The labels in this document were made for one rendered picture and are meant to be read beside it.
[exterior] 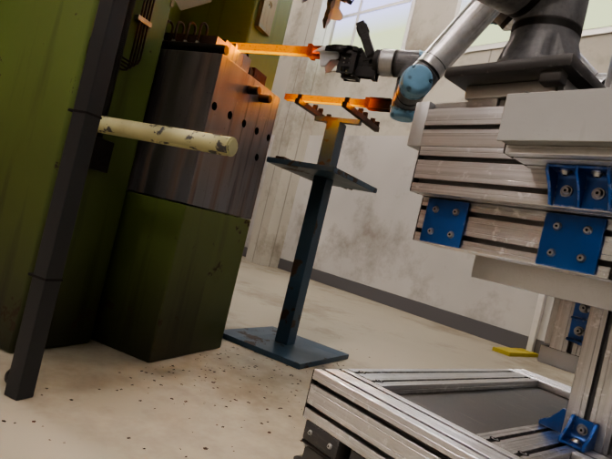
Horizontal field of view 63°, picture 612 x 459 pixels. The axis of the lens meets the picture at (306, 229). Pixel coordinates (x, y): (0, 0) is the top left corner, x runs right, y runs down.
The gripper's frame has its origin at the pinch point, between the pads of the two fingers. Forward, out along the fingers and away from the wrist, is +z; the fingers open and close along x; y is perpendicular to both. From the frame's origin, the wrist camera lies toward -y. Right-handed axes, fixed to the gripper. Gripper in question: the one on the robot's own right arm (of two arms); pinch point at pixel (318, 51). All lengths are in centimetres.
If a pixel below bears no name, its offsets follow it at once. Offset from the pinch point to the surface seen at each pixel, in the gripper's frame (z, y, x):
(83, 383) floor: 20, 100, -42
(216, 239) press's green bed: 22, 62, 3
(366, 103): -5.2, 3.3, 36.5
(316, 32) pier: 197, -173, 374
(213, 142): 1, 38, -39
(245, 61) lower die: 27.7, 3.2, 4.4
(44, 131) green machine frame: 49, 43, -45
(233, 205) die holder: 22, 50, 8
